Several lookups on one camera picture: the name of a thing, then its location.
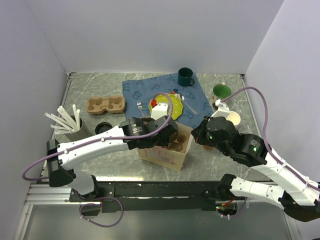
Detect brown pulp cup carrier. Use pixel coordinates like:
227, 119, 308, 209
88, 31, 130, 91
86, 95, 126, 115
168, 133, 190, 153

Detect kraft paper takeout bag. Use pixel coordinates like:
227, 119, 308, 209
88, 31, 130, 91
137, 123, 193, 171

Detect brown paper coffee cup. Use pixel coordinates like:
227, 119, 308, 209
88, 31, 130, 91
202, 145, 215, 151

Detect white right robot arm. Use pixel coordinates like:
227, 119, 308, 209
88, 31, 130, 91
191, 116, 320, 222

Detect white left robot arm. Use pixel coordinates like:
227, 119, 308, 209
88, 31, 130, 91
47, 115, 178, 201

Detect stack of paper cups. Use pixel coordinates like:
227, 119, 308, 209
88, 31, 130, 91
226, 111, 241, 128

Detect silver spoon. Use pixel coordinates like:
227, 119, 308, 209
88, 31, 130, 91
181, 95, 198, 115

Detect yellow-green scalloped plate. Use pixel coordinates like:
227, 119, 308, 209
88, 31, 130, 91
155, 93, 183, 120

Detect white green floral mug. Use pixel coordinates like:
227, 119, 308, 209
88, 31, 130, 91
212, 84, 232, 103

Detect silver fork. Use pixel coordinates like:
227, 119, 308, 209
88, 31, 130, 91
136, 101, 145, 116

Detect small santa figurine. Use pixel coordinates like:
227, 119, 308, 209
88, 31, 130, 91
171, 88, 183, 100

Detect blue letter placemat cloth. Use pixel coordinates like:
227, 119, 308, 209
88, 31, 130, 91
122, 73, 213, 128

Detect dark green mug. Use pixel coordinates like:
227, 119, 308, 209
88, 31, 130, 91
178, 67, 195, 87

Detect grey straw holder cup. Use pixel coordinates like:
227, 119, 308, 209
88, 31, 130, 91
64, 117, 93, 142

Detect white wrapped straws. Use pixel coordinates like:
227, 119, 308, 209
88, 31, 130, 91
44, 104, 81, 135

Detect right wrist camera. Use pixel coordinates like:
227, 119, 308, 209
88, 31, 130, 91
211, 99, 230, 118

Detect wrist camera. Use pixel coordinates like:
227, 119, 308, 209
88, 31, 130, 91
150, 99, 170, 120
211, 99, 230, 118

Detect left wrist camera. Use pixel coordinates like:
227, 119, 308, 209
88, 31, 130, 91
150, 99, 170, 120

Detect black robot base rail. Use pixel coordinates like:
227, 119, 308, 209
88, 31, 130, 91
68, 179, 251, 213

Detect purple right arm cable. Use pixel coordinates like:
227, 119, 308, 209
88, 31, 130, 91
219, 86, 320, 193

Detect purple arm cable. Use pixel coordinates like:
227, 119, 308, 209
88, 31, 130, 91
21, 92, 175, 181
219, 86, 320, 193

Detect aluminium frame rail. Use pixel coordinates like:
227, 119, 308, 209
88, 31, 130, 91
24, 182, 76, 206

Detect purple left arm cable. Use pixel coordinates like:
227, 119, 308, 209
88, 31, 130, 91
21, 92, 175, 181

